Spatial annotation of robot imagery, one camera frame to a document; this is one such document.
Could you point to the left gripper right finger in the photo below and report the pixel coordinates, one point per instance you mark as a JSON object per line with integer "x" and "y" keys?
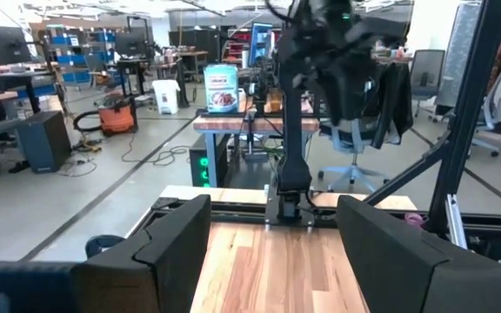
{"x": 407, "y": 278}

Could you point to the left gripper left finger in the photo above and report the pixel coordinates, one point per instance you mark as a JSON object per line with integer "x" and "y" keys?
{"x": 163, "y": 269}

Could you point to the pink round swirl vase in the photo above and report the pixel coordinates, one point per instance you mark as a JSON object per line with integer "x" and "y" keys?
{"x": 416, "y": 219}

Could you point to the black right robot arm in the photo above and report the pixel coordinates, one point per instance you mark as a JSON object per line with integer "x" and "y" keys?
{"x": 294, "y": 130}

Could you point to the dark round stool seat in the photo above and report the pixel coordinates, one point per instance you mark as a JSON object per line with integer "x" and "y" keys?
{"x": 102, "y": 244}

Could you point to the black computer with green lights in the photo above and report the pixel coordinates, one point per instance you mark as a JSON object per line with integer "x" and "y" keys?
{"x": 205, "y": 167}

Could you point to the office chair with black jacket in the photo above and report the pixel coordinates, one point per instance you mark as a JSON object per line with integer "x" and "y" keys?
{"x": 355, "y": 143}

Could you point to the orange shop vacuum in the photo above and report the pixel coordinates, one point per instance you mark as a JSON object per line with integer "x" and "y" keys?
{"x": 115, "y": 118}

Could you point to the white trash bin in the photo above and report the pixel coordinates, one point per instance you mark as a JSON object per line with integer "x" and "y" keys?
{"x": 165, "y": 96}

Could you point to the grey computer tower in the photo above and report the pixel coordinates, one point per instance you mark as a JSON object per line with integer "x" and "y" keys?
{"x": 44, "y": 141}

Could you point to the blue food product box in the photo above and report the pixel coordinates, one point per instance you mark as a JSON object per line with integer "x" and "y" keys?
{"x": 221, "y": 89}

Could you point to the blue lit monitor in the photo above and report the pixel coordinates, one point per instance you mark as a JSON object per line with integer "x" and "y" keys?
{"x": 260, "y": 43}

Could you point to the black computer monitor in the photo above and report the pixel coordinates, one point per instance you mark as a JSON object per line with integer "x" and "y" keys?
{"x": 9, "y": 43}

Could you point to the white frame bracket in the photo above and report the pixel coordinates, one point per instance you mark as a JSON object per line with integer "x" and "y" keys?
{"x": 456, "y": 221}

